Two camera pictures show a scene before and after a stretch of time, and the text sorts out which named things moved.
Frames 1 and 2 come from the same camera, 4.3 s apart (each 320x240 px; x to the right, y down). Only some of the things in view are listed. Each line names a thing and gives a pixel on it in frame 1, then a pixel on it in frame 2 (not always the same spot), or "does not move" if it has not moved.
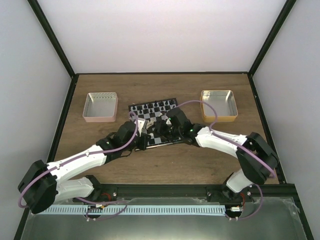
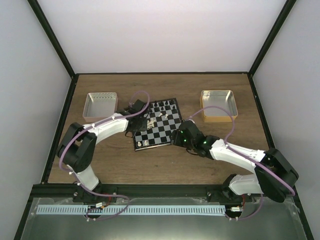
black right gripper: (159, 129) -> (176, 139)
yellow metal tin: (224, 102) does not move
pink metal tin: (100, 107) does not move
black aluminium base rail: (280, 193) does not move
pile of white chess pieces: (149, 123) does not move
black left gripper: (145, 139) -> (144, 125)
